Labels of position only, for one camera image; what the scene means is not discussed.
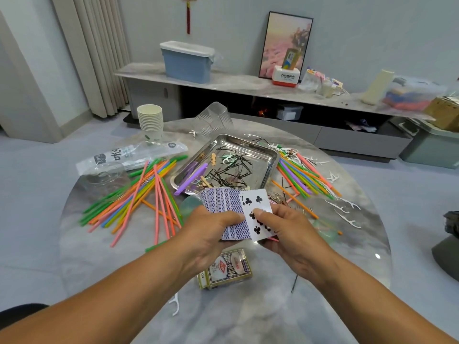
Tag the framed pink picture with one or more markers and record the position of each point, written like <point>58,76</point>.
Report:
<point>276,39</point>

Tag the clear ribbed organizer box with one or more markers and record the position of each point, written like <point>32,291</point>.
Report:
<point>214,118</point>

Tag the white box in cabinet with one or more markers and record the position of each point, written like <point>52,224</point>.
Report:
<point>289,113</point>

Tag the pile of colourful straws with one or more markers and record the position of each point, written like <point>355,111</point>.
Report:
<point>133,193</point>

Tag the beige curtain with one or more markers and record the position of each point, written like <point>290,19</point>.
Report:
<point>93,53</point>

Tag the cardboard box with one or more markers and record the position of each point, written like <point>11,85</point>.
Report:
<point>444,114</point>

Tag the translucent green plastic cup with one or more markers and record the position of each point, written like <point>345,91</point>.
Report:
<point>190,205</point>

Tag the grey cabinet with marble top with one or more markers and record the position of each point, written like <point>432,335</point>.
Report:
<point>229,81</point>

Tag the group of white paper cups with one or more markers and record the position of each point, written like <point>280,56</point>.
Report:
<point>150,121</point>

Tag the pile of playing cards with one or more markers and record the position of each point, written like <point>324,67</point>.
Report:
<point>222,200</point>

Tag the white floss pick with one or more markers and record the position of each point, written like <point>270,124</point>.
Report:
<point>173,303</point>
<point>350,222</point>
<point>192,132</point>
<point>338,205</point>

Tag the person's right hand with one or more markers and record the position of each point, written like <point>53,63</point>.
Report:
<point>298,243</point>

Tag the red gold wall hanging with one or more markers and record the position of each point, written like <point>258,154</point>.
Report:
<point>189,7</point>

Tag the person's left hand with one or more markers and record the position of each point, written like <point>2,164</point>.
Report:
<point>204,236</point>

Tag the cream paper roll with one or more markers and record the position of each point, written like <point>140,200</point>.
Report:
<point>378,87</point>

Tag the white and red small box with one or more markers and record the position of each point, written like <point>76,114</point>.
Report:
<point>285,76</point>

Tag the metal tray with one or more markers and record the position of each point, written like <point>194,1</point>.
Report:
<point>229,142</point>

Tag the trash bin with black bag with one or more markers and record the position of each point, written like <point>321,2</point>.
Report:
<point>448,250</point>

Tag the small colourful box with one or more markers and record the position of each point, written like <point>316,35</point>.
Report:
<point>290,58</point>

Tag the colourful small packet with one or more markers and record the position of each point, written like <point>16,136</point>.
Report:
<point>337,85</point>

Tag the pile of floss picks and clips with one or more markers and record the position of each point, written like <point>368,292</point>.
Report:
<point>226,164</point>

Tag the clear printed plastic bag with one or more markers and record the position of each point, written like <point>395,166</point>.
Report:
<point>125,155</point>

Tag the loose papers in cabinet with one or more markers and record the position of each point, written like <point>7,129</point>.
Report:
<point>361,126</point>

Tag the clear round plastic bowl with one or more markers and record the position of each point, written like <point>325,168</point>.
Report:
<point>99,179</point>

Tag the clear storage box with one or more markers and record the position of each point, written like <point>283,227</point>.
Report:
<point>412,94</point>

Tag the person's right forearm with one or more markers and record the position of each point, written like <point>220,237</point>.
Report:
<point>380,308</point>

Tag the colourful matchbox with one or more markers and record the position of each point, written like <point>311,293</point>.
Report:
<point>226,268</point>

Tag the blue storage box white lid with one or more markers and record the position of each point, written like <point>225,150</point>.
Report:
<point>186,62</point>

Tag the person's left forearm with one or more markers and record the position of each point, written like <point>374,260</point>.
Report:
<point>86,304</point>

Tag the grey green storage bin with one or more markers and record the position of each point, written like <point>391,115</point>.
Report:
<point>430,145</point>

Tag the clear bag of snacks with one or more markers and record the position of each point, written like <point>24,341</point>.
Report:
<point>310,81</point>

